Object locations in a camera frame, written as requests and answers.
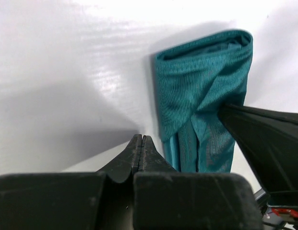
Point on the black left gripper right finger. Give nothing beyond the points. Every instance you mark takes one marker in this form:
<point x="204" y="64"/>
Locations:
<point x="171" y="200"/>

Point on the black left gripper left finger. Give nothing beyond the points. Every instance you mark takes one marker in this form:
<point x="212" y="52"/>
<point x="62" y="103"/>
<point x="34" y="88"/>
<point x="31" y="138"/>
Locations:
<point x="100" y="200"/>

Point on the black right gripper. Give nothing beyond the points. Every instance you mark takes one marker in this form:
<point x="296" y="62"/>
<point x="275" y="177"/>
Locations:
<point x="269" y="142"/>

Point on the teal cloth napkin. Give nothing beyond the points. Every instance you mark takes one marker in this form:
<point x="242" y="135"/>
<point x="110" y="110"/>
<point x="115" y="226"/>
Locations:
<point x="192" y="82"/>

